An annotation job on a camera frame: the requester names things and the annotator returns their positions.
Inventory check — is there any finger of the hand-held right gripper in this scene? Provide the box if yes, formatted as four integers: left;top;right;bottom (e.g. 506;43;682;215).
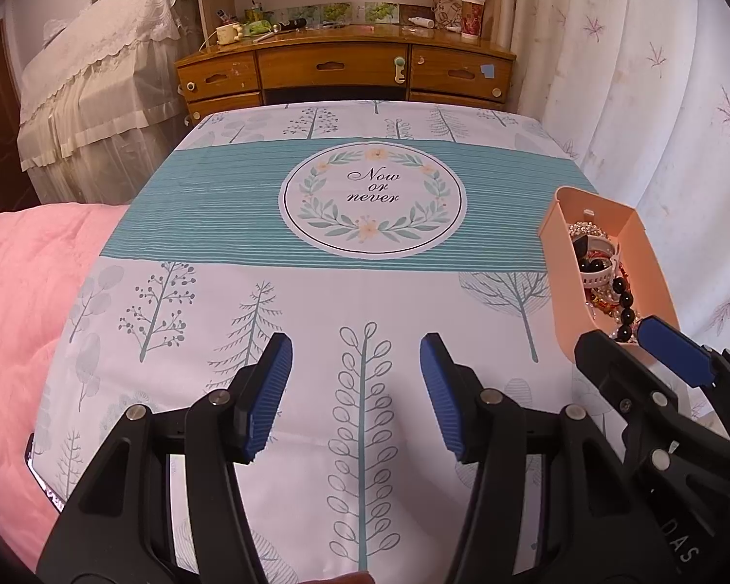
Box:
638;315;730;439
573;329;730;500

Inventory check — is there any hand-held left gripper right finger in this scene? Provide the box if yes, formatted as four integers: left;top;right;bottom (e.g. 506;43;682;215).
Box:
419;332;682;584

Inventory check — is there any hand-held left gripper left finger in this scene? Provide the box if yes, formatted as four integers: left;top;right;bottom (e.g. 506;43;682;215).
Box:
36;331;294;584

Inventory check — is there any black bead bracelet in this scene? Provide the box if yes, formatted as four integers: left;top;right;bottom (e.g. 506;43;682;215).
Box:
578;258;641;343

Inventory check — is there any gold leaf hair comb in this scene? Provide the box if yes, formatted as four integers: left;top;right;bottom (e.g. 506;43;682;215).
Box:
584;292;621;323

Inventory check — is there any orange plastic box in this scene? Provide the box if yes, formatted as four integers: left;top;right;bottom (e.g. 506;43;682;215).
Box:
538;185;682;363

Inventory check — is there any white strap fitness band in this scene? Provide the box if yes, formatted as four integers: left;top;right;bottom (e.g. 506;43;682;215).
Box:
580;240;622;288

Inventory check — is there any silver rhinestone jewelry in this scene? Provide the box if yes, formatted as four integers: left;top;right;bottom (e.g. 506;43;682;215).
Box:
568;219;610;243

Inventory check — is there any tree print tablecloth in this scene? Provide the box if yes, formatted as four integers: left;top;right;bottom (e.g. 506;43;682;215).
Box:
27;99;715;584

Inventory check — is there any smartphone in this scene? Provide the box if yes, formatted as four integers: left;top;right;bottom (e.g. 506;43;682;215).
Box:
27;432;68;515

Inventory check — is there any white leaf print curtain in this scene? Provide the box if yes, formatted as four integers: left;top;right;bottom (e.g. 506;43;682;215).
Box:
499;0;730;439

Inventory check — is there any pink blanket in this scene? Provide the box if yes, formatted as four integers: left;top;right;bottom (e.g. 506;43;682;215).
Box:
0;203;131;561

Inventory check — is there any wooden desk with drawers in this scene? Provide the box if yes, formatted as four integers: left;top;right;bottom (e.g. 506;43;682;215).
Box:
175;23;517;128

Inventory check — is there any white lace covered furniture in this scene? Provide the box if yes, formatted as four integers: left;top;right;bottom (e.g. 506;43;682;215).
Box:
17;0;204;204

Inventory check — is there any red and white paper cup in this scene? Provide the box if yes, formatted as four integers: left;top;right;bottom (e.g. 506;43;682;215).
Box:
460;0;484;37

